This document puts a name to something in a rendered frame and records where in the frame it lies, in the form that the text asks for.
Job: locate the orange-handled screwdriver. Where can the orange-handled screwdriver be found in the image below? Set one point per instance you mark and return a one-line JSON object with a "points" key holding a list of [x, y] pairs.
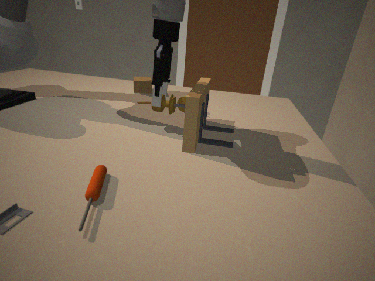
{"points": [[94, 189]]}

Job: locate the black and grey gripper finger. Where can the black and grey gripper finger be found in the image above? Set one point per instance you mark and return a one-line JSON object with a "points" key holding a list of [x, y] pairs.
{"points": [[167, 74], [158, 74]]}

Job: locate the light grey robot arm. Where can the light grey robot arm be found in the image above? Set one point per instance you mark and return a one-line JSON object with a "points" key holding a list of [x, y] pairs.
{"points": [[18, 46]]}

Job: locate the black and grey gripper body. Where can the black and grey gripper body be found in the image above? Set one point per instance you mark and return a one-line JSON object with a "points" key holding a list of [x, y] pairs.
{"points": [[166, 32]]}

